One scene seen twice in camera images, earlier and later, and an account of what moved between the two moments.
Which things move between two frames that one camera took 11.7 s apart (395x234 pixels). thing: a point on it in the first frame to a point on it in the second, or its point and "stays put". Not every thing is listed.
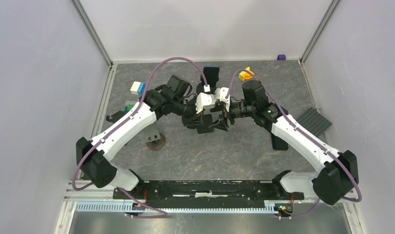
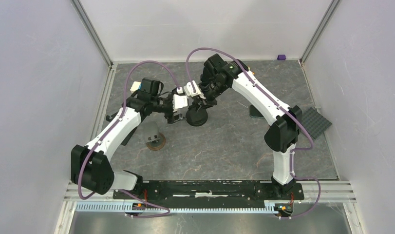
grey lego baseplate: (314, 122) stays put
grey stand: (155, 140) stays put
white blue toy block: (138, 88) stays put
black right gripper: (220, 124) to (209, 103)
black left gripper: (194, 119) to (170, 117)
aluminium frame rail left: (109, 77) stays put
